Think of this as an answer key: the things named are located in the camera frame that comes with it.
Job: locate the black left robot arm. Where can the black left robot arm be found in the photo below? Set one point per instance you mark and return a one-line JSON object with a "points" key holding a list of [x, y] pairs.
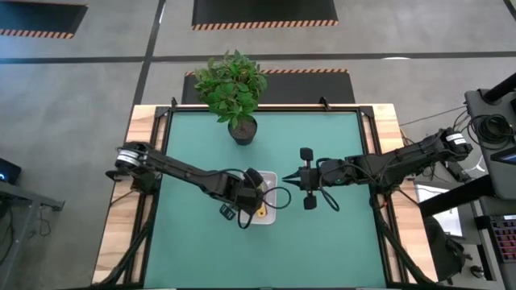
{"points": [[181, 171]]}

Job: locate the black pole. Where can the black pole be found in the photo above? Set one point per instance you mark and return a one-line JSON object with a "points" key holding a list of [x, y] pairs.
{"points": [[500, 90]]}

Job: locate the black hazard-striped floor mat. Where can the black hazard-striped floor mat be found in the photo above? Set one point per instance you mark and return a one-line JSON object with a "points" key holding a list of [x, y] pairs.
{"points": [[262, 12], [314, 86], [40, 16]]}

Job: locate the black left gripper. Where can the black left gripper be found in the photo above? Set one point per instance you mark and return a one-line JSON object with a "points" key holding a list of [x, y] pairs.
{"points": [[244, 195]]}

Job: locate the white plastic basket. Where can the white plastic basket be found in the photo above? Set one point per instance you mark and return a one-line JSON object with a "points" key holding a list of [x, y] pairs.
{"points": [[270, 219]]}

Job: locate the yellow measuring cup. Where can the yellow measuring cup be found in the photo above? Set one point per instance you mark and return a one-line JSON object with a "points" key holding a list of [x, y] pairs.
{"points": [[262, 212]]}

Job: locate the black beam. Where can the black beam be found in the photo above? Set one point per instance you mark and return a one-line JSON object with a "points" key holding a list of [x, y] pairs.
{"points": [[455, 197]]}

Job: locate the backlit keyboard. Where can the backlit keyboard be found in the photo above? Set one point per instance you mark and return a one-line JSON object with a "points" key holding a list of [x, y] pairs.
{"points": [[506, 237]]}

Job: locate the black device with blue light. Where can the black device with blue light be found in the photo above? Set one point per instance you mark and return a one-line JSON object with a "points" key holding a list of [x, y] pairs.
{"points": [[10, 171]]}

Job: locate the green plant in black pot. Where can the green plant in black pot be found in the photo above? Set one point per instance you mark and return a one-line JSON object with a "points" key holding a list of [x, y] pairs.
{"points": [[231, 84]]}

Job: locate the black power brick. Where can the black power brick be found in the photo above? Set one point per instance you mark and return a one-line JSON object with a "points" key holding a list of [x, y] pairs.
{"points": [[455, 172]]}

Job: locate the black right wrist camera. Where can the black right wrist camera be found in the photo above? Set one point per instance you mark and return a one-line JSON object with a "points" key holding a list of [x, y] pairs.
{"points": [[335, 171]]}

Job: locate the grey equipment cart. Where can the grey equipment cart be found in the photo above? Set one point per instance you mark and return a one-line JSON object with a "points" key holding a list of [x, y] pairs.
{"points": [[475, 104]]}

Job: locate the green table mat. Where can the green table mat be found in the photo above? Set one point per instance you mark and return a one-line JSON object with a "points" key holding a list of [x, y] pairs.
{"points": [[282, 258]]}

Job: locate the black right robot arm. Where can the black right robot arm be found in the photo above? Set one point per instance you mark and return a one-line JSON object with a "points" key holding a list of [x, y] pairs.
{"points": [[403, 155]]}

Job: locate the white paper sheet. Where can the white paper sheet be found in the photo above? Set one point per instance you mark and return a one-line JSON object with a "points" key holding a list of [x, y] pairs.
{"points": [[449, 223]]}

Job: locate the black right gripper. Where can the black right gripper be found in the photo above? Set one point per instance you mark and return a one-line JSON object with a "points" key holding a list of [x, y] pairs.
{"points": [[310, 179]]}

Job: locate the grey desk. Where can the grey desk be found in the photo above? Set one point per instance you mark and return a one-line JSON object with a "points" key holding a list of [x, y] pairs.
{"points": [[24, 197]]}

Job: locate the black backpack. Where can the black backpack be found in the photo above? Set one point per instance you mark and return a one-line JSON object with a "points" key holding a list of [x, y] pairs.
{"points": [[443, 253]]}

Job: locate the black aluminium table frame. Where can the black aluminium table frame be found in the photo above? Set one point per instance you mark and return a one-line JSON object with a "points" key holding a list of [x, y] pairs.
{"points": [[160, 112]]}

